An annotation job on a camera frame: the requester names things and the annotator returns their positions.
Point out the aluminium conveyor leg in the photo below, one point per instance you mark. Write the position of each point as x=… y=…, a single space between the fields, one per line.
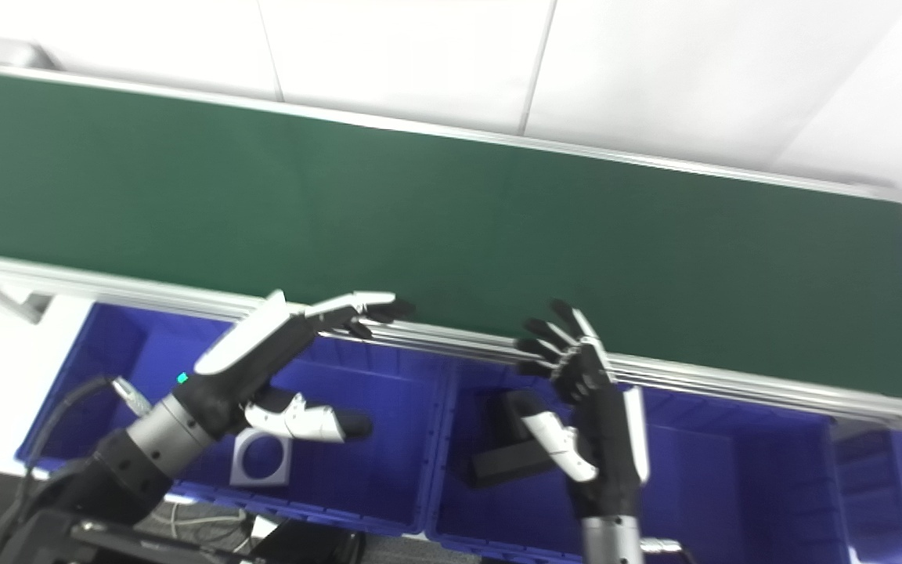
x=16 y=304

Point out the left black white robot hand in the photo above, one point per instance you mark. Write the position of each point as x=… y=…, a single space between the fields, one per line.
x=239 y=368

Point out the white square part round hole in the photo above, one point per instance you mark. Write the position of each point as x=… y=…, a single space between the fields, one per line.
x=241 y=474

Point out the green conveyor belt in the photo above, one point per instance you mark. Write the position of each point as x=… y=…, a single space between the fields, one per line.
x=459 y=227
x=106 y=286

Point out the black angular part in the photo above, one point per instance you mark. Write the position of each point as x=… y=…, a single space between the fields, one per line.
x=502 y=466

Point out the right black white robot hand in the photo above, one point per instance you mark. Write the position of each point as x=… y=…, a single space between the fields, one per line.
x=611 y=446

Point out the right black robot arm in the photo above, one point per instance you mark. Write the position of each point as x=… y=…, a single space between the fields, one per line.
x=611 y=544

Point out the black robot torso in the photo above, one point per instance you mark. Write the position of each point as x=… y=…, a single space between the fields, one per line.
x=146 y=548

